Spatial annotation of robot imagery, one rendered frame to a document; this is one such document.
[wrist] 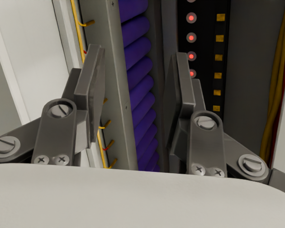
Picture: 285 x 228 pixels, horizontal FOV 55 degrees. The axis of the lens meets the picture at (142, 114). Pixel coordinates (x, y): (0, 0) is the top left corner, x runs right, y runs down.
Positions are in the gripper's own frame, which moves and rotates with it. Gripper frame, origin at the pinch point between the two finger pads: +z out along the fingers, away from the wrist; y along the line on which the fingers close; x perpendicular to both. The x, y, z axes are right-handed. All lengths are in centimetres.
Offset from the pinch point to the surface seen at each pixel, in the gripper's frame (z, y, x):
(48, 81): 4.1, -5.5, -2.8
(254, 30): 19.5, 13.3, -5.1
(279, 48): 15.2, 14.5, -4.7
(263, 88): 17.6, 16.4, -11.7
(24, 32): 4.1, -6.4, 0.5
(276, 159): 0.6, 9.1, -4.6
